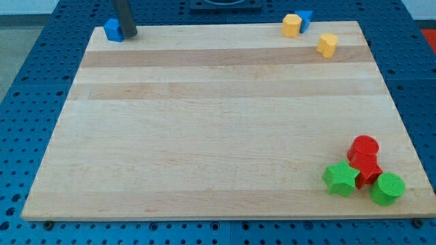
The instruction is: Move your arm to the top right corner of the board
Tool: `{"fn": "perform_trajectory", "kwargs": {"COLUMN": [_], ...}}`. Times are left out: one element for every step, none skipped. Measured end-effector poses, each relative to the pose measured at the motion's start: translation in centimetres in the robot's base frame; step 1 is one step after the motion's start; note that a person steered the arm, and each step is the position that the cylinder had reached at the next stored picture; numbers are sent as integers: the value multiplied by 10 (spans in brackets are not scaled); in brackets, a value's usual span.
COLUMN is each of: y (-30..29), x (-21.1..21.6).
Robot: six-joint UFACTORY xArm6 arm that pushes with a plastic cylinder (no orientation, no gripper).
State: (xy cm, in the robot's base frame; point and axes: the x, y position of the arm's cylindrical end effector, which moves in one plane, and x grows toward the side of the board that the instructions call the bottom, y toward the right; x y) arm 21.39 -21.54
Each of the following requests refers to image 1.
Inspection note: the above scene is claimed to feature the grey cylindrical robot arm stick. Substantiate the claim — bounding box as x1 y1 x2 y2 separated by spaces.
112 0 138 38

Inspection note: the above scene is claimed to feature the light wooden board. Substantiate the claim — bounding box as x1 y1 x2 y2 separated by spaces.
21 21 435 221

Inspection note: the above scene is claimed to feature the yellow hexagon block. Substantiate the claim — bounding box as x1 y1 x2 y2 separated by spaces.
282 14 302 37

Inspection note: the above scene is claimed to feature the yellow heart block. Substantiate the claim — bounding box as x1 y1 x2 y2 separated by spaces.
316 33 339 59

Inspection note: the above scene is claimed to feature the green star block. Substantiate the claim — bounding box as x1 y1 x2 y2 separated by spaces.
322 160 360 197

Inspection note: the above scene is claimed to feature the blue triangle block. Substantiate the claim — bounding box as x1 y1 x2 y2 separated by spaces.
294 10 313 33

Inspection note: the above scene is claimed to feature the blue block at top left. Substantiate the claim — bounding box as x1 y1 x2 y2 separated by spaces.
104 18 125 42

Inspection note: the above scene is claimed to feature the red cylinder block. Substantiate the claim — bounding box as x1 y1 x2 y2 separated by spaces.
347 135 379 161

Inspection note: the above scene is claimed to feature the red angular block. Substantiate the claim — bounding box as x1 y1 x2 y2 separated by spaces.
349 152 383 189

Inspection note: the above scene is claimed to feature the green cylinder block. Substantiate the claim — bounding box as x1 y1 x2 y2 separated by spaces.
369 172 405 206

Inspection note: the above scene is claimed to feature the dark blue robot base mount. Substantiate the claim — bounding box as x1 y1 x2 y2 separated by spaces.
189 0 262 12

